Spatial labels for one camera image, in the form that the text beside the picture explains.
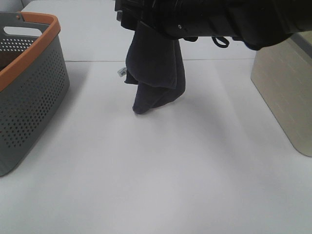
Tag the dark grey towel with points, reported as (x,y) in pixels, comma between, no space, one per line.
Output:
(154,63)

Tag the beige fabric bin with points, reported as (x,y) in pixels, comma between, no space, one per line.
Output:
(282,74)

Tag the grey basket with orange rim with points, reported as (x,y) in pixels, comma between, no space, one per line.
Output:
(33,86)

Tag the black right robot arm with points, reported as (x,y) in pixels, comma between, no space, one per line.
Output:
(257,23)

